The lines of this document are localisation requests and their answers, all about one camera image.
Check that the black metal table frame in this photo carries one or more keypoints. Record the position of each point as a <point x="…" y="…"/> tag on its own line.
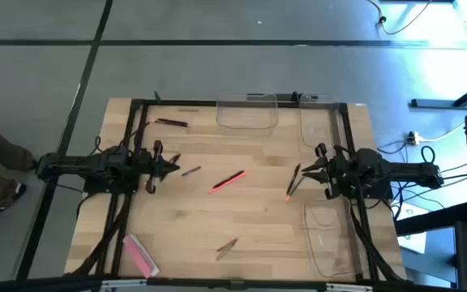
<point x="176" y="103"/>

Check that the dark blue pen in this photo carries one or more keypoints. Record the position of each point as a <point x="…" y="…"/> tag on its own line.
<point x="191" y="170"/>

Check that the black bracket bar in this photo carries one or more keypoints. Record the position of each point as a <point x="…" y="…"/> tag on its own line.
<point x="286" y="97"/>

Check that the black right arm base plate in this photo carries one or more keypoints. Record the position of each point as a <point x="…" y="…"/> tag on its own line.
<point x="379" y="194"/>

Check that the red crayon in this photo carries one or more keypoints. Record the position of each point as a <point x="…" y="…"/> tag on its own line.
<point x="227" y="244"/>

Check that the red pencil orange eraser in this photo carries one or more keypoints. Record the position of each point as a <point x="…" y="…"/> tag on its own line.
<point x="175" y="158"/>

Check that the pink pencil orange eraser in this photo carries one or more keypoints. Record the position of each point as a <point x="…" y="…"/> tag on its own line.
<point x="225" y="184"/>

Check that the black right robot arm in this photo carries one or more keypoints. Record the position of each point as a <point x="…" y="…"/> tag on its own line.
<point x="399" y="170"/>

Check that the clear plastic bin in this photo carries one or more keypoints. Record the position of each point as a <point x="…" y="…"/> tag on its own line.
<point x="318" y="121"/>
<point x="225" y="117"/>
<point x="331" y="243"/>

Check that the black floor beam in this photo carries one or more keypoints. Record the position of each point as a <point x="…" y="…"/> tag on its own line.
<point x="432" y="221"/>

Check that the black pencil orange eraser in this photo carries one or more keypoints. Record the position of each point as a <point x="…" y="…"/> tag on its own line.
<point x="152" y="121"/>

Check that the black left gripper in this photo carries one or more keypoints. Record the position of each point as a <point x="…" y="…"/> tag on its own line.
<point x="148" y="166"/>

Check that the black desk leg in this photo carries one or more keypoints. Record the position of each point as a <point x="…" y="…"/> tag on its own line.
<point x="440" y="104"/>

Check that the white power strip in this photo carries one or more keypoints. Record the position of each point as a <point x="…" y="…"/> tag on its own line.
<point x="412" y="138"/>

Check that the silver aluminium bar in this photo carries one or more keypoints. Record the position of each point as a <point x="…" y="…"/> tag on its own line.
<point x="349" y="288"/>
<point x="124" y="284"/>

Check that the green pencil orange eraser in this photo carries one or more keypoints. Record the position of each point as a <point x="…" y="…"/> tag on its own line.
<point x="295" y="188"/>

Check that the white paper sheet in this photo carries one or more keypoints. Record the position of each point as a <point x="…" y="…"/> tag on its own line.
<point x="414" y="241"/>

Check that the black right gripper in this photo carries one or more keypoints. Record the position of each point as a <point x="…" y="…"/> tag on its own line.
<point x="339" y="174"/>

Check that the black rig beam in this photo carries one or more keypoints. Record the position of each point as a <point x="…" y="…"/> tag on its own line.
<point x="217" y="284"/>

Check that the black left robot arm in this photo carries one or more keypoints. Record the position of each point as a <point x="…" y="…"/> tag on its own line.
<point x="79" y="166"/>

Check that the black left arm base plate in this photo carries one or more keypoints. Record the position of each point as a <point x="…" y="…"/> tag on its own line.
<point x="95" y="187"/>

